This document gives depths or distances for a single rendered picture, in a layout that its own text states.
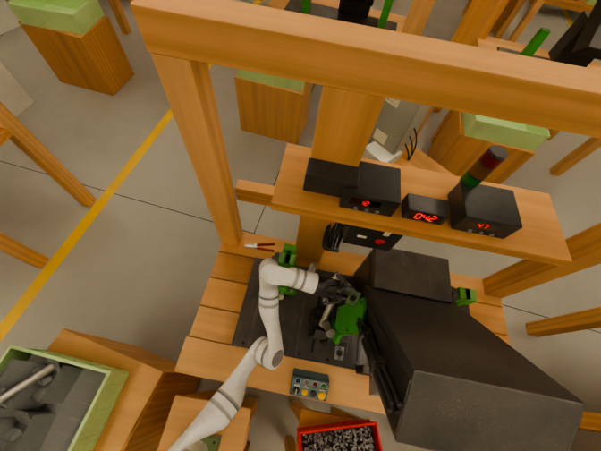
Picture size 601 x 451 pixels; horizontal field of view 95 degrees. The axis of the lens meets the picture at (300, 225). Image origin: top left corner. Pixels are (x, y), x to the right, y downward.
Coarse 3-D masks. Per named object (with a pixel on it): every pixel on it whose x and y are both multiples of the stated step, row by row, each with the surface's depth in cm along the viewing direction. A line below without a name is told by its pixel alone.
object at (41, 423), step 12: (0, 420) 96; (12, 420) 99; (36, 420) 101; (48, 420) 105; (24, 432) 98; (36, 432) 101; (0, 444) 96; (12, 444) 96; (24, 444) 97; (36, 444) 101
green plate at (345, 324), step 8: (344, 304) 109; (360, 304) 97; (344, 312) 107; (352, 312) 101; (360, 312) 96; (336, 320) 111; (344, 320) 105; (352, 320) 99; (360, 320) 94; (344, 328) 103; (352, 328) 97
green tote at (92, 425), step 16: (16, 352) 110; (32, 352) 107; (48, 352) 119; (0, 368) 105; (96, 368) 106; (112, 368) 119; (112, 384) 110; (96, 400) 101; (112, 400) 112; (96, 416) 104; (80, 432) 97; (96, 432) 107; (80, 448) 100
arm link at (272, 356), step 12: (264, 300) 94; (276, 300) 95; (264, 312) 94; (276, 312) 96; (264, 324) 95; (276, 324) 96; (276, 336) 96; (276, 348) 96; (264, 360) 95; (276, 360) 97
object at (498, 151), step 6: (486, 150) 74; (492, 150) 72; (498, 150) 72; (504, 150) 72; (486, 156) 73; (492, 156) 71; (498, 156) 71; (504, 156) 71; (480, 162) 75; (486, 162) 73; (492, 162) 72; (498, 162) 72; (486, 168) 74; (492, 168) 74
